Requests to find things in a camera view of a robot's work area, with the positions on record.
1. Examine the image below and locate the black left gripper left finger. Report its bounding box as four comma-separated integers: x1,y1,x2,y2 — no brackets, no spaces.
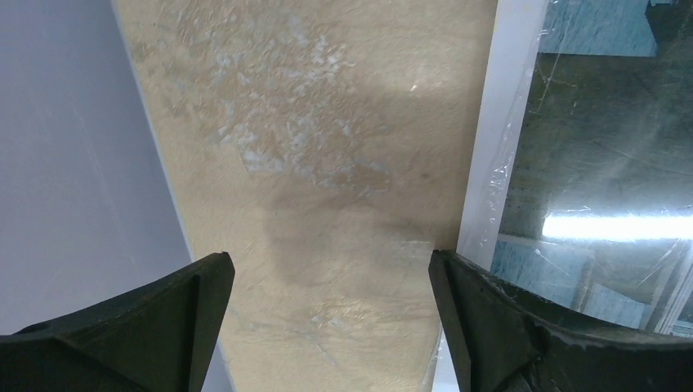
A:
1,252,235,391

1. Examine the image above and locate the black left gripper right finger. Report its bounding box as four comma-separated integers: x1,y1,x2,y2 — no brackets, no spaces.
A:
428,250,692,391

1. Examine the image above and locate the glossy building photo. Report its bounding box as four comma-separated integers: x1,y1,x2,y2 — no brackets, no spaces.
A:
431,1,692,391

